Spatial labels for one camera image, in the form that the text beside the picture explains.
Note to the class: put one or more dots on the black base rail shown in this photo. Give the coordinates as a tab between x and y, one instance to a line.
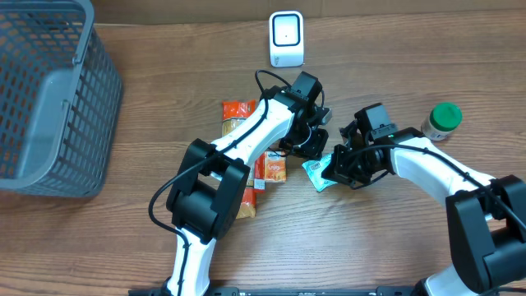
379	291

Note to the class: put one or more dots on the orange tissue packet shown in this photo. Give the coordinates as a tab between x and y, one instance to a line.
274	168

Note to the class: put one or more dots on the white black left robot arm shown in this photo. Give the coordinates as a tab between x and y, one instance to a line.
206	194

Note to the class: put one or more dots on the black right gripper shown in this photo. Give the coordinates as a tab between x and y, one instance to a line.
341	165

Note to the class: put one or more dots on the white barcode scanner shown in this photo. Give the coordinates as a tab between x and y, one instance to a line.
286	36

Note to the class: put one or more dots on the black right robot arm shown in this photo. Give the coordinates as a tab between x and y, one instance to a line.
485	215

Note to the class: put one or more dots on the green lidded jar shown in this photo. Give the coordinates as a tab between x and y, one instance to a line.
443	119

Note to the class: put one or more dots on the grey plastic mesh basket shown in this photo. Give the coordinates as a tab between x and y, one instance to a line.
60	99

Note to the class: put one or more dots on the teal snack pouch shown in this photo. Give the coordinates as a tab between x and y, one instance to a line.
314	168

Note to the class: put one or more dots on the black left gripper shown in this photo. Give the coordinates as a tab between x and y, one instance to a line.
313	144

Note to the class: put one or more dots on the thin red snack stick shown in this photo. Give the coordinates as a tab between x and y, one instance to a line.
259	174

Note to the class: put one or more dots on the red snack package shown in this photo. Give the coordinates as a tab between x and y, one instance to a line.
234	113

